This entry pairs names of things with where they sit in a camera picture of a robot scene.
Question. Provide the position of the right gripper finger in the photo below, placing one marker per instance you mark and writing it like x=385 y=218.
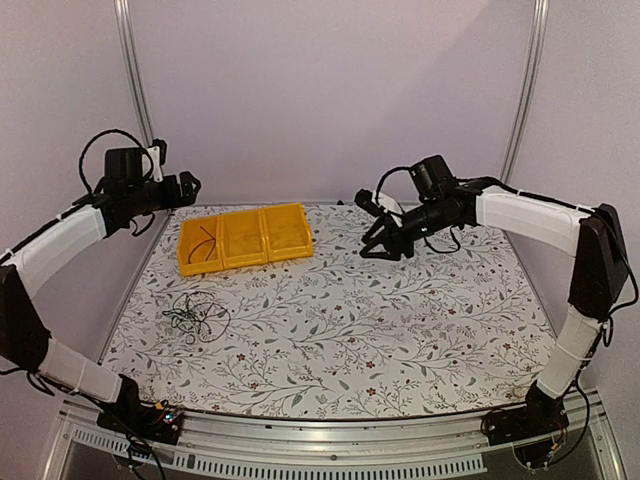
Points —
x=378 y=227
x=379 y=252

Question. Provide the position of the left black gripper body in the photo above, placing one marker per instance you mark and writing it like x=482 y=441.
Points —
x=169 y=200

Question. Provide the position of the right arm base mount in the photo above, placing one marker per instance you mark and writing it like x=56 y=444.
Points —
x=541 y=423

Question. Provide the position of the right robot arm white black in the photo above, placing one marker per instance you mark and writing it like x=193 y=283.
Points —
x=592 y=236

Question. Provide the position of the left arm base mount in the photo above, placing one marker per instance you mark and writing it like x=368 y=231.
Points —
x=159 y=422

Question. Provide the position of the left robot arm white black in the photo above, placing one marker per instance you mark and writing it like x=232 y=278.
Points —
x=133 y=185

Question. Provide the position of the right aluminium frame post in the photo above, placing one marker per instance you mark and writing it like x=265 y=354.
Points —
x=531 y=70

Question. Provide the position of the aluminium front rail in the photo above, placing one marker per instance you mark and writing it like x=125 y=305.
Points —
x=219 y=446

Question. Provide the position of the floral patterned table mat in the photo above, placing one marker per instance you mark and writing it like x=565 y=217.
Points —
x=336 y=335

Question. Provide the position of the aluminium frame post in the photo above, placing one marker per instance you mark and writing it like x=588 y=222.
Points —
x=531 y=70
x=127 y=41

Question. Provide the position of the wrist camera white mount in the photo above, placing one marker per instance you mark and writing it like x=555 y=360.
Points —
x=377 y=204
x=157 y=158

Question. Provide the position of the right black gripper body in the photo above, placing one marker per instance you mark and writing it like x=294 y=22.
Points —
x=396 y=242

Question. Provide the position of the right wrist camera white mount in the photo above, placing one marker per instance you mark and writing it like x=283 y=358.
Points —
x=377 y=204

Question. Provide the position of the yellow bin left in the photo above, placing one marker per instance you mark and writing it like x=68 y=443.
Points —
x=198 y=247

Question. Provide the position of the left aluminium frame post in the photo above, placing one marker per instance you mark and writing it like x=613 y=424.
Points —
x=127 y=41

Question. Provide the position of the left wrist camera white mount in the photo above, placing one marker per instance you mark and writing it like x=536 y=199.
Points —
x=157 y=158

